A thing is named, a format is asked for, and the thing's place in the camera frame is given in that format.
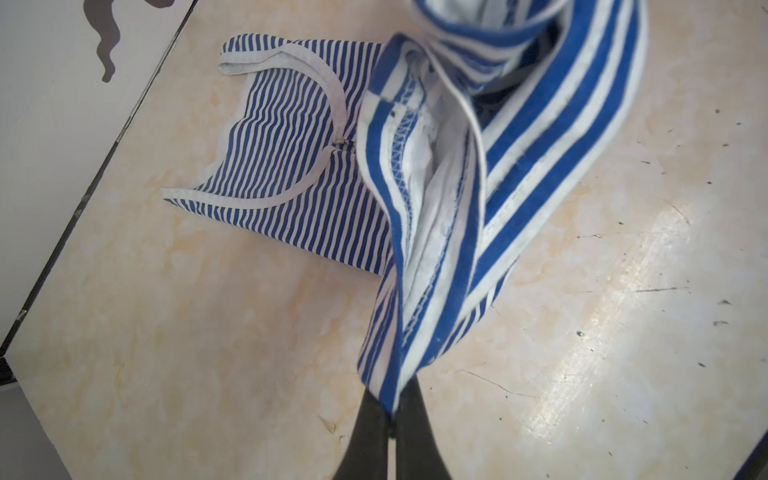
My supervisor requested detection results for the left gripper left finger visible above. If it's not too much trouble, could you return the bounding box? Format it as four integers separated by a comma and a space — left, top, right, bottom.
333, 390, 390, 480

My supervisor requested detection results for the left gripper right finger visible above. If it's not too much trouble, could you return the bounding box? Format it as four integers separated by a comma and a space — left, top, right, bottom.
394, 377, 451, 480

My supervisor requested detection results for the blue white striped tank top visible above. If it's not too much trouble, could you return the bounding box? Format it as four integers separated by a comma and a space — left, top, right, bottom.
162, 0, 648, 413

